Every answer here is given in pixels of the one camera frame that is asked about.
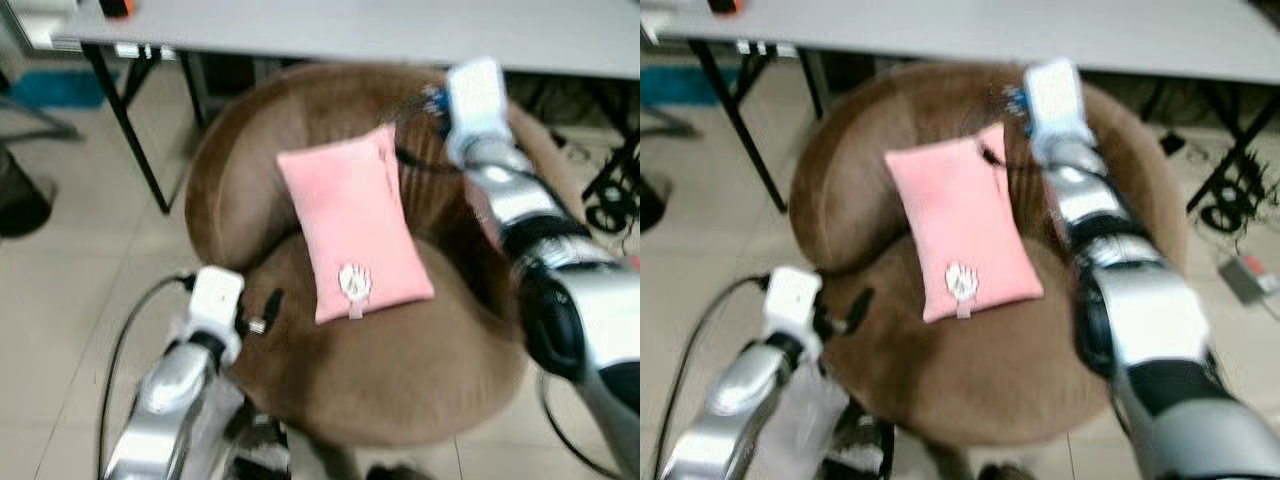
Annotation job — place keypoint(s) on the pink pillow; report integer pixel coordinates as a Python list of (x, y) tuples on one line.
[(355, 225), (960, 225)]

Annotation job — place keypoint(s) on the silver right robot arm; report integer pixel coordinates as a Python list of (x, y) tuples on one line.
[(1150, 310), (570, 290)]

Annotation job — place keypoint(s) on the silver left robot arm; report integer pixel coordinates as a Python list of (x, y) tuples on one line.
[(735, 400), (165, 410)]

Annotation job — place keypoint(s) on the round brown sofa chair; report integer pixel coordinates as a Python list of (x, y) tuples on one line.
[(400, 370), (1000, 370)]

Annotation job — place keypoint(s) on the blue floor mat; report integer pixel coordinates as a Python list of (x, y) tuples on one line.
[(668, 85), (55, 88)]

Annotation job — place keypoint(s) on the grey table black legs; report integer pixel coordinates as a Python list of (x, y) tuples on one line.
[(350, 35), (950, 35)]

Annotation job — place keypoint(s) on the black round bin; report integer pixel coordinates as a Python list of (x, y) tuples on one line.
[(22, 195)]

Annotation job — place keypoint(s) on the grey power strip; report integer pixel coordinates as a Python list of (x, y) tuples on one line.
[(1250, 280)]

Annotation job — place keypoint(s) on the white box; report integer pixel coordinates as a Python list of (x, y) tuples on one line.
[(35, 20)]

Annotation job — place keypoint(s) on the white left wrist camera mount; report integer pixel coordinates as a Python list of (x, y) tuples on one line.
[(792, 298), (216, 300)]

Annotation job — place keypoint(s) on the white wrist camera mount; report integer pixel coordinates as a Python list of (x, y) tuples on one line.
[(216, 300), (478, 100), (792, 298), (1058, 100)]

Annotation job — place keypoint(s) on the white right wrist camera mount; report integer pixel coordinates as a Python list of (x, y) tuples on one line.
[(1058, 100), (478, 100)]

